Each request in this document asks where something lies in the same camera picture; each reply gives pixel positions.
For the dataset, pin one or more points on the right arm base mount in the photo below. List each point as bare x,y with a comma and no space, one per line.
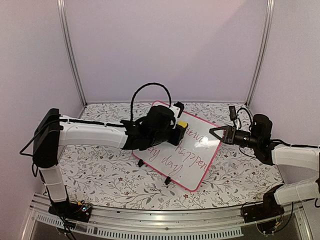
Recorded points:
258,211

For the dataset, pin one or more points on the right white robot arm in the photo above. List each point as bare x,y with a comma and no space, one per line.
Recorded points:
276,152

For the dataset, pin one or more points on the left aluminium frame post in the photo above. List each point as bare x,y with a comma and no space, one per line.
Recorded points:
61,7

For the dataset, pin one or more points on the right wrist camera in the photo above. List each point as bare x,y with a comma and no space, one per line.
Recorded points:
233,114

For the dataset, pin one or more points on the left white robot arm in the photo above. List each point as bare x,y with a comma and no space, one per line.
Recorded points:
161,124

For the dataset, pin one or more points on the rear aluminium table rail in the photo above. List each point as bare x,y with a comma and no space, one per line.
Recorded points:
183,101

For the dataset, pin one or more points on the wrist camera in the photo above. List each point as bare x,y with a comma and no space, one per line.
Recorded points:
233,114
177,109

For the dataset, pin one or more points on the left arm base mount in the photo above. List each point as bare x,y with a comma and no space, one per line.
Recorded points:
80,211

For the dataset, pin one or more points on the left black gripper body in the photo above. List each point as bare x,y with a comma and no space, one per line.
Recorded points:
160,137

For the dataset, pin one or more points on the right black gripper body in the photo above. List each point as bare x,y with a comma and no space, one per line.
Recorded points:
251,142

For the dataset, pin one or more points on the black whiteboard stand foot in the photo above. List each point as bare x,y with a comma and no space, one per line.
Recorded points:
140,163

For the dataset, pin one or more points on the yellow bone-shaped eraser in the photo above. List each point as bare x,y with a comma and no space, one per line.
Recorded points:
183,124

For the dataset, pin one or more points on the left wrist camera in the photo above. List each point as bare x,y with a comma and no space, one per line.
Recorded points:
177,109

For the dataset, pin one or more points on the front aluminium rail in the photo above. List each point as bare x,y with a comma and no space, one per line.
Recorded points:
107,223

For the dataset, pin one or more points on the pink-framed whiteboard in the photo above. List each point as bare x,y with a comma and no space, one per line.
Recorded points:
187,163

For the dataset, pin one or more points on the aluminium frame post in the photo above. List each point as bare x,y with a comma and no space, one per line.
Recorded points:
262,50
61,7

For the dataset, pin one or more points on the right aluminium frame post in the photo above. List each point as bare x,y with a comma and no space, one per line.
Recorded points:
262,50

